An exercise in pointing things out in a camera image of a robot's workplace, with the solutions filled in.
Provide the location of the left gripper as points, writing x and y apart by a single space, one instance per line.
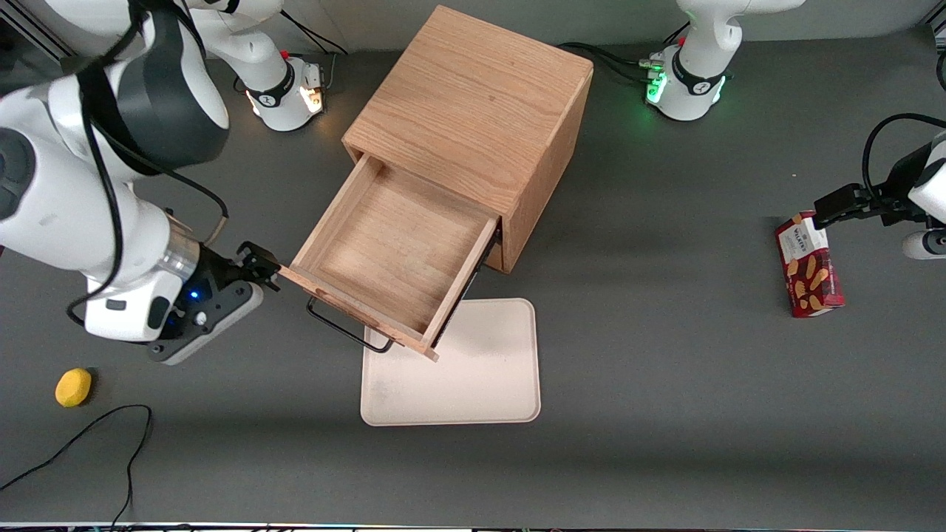
896 183

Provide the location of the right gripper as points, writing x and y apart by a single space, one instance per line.
215 270

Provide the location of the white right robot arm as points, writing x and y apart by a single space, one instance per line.
59 214

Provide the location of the oak wooden drawer cabinet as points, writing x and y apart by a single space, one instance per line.
473 96

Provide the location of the red tartan shortbread box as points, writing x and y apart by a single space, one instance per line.
813 281

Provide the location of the yellow lemon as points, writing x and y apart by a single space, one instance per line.
73 388

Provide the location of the beige plastic tray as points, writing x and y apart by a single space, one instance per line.
480 377

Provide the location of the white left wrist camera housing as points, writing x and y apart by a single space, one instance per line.
933 192

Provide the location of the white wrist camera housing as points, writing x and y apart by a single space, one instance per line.
933 192
133 325

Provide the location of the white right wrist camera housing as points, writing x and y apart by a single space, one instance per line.
133 325

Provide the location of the aluminium frame profile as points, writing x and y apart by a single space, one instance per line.
33 33

